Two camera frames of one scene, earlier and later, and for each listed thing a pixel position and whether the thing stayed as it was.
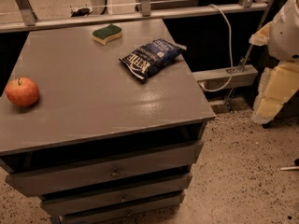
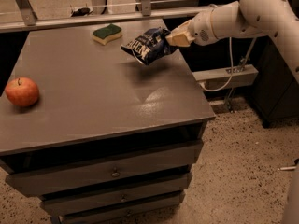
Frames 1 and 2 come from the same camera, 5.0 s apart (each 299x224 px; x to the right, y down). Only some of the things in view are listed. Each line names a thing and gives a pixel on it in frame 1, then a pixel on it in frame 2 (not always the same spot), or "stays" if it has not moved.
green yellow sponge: (105, 35) stays
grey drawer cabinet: (118, 125) stays
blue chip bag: (149, 58) -> (150, 46)
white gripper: (285, 36) -> (201, 29)
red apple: (22, 91) stays
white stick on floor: (289, 168) stays
